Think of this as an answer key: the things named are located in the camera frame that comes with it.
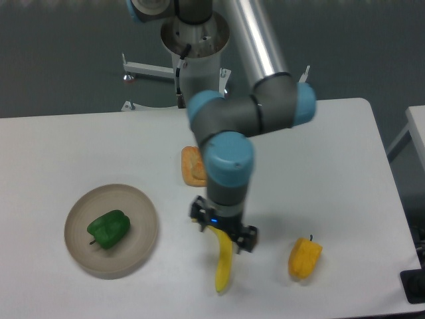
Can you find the green bell pepper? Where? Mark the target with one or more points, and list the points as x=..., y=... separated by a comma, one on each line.
x=108, y=229

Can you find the beige round plate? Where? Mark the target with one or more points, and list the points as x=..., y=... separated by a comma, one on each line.
x=129, y=254

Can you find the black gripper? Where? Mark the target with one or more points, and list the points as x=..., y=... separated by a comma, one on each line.
x=227, y=218

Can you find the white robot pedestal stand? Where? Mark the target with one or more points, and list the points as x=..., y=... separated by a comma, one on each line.
x=196, y=37

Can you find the triangular orange pastry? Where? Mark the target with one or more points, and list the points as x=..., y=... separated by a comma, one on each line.
x=192, y=168

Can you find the white side table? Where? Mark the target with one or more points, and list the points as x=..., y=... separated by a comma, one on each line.
x=413, y=131

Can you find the yellow bell pepper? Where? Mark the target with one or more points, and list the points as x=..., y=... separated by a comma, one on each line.
x=303, y=258

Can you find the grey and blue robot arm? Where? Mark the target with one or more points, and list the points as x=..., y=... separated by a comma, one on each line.
x=223, y=127

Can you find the yellow banana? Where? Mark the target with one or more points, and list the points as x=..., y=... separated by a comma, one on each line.
x=223, y=260

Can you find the black device at right edge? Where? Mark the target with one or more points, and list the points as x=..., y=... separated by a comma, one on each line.
x=413, y=285

